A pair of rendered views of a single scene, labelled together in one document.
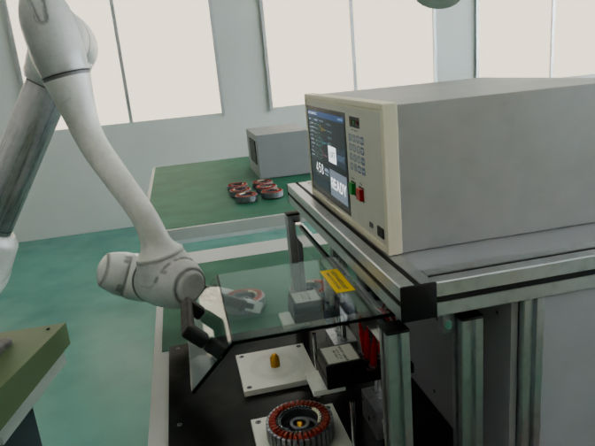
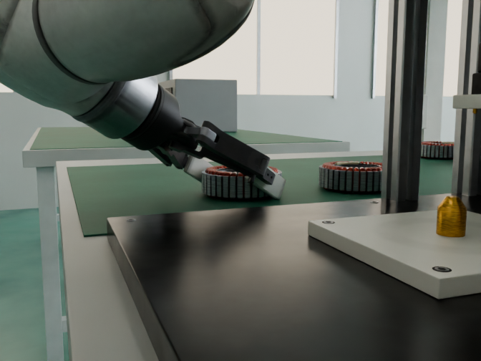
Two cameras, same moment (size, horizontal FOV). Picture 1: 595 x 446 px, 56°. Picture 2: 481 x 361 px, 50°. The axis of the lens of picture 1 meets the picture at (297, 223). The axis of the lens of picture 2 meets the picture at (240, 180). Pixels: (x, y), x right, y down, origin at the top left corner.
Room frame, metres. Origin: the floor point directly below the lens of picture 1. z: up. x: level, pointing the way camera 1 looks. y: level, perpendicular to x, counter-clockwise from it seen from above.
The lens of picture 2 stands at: (0.71, 0.28, 0.87)
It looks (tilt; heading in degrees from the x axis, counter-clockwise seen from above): 8 degrees down; 351
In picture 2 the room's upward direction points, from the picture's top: straight up
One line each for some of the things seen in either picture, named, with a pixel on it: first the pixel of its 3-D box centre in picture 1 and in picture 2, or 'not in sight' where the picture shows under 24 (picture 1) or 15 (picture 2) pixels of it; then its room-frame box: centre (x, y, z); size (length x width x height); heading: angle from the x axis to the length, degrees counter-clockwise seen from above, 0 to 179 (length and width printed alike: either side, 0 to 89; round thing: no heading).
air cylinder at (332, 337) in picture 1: (341, 346); not in sight; (1.07, -0.07, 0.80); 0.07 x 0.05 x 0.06; 11
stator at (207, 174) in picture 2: not in sight; (241, 181); (1.41, 0.16, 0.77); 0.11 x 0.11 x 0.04
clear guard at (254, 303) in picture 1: (299, 310); not in sight; (0.75, 0.01, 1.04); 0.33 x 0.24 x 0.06; 101
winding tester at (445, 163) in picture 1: (445, 146); not in sight; (0.97, -0.27, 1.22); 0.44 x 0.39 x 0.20; 11
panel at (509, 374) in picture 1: (411, 306); not in sight; (0.97, -0.20, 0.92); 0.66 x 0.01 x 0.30; 11
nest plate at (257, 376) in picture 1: (275, 367); (449, 241); (1.04, 0.07, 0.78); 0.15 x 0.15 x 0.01; 11
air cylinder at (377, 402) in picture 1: (382, 411); not in sight; (0.83, -0.12, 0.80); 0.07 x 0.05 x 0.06; 11
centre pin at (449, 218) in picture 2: (274, 359); (451, 215); (1.04, 0.07, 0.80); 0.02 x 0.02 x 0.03
